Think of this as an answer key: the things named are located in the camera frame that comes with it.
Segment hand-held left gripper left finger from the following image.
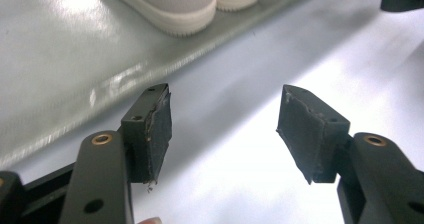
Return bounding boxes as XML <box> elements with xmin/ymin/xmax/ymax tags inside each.
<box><xmin>120</xmin><ymin>82</ymin><xmax>173</xmax><ymax>185</ymax></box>

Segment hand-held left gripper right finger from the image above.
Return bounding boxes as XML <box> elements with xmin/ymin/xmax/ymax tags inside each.
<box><xmin>276</xmin><ymin>84</ymin><xmax>352</xmax><ymax>186</ymax></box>

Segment two-tier grey shoe rack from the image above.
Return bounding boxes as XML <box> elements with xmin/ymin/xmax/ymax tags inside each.
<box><xmin>0</xmin><ymin>0</ymin><xmax>338</xmax><ymax>172</ymax></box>

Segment light blue table mat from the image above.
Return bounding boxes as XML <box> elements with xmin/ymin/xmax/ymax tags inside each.
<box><xmin>6</xmin><ymin>0</ymin><xmax>424</xmax><ymax>224</ymax></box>

